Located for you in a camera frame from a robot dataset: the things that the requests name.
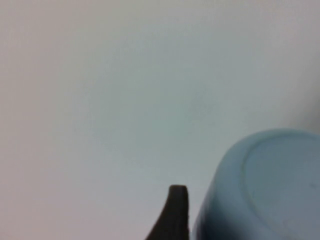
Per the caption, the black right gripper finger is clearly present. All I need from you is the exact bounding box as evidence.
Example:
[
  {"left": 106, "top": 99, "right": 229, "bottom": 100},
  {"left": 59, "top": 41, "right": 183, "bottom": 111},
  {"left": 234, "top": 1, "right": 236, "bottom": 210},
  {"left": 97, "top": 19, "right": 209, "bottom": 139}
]
[{"left": 143, "top": 184, "right": 191, "bottom": 240}]

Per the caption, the light blue plastic cup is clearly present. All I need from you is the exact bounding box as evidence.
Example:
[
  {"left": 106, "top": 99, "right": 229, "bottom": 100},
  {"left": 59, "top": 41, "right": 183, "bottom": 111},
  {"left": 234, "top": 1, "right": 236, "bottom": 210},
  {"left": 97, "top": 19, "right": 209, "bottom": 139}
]
[{"left": 191, "top": 127, "right": 320, "bottom": 240}]

